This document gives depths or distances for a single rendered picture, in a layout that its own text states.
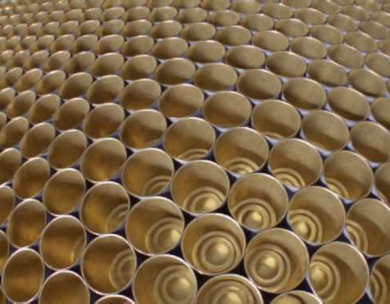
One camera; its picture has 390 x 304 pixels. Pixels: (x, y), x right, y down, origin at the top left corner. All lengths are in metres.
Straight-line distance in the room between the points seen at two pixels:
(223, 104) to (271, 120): 0.08
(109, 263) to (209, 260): 0.14
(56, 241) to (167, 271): 0.16
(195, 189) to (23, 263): 0.27
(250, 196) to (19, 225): 0.34
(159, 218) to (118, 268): 0.09
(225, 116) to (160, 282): 0.27
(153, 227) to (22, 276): 0.20
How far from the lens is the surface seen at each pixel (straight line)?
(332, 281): 0.37
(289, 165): 0.39
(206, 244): 0.36
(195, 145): 0.41
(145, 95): 0.46
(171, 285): 0.36
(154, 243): 0.37
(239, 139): 0.36
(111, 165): 0.43
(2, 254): 0.47
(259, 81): 0.44
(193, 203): 0.37
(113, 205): 0.40
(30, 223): 0.44
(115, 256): 0.38
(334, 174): 0.40
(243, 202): 0.37
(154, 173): 0.39
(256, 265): 0.35
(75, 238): 0.41
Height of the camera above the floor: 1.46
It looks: 58 degrees down
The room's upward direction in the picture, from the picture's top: 14 degrees counter-clockwise
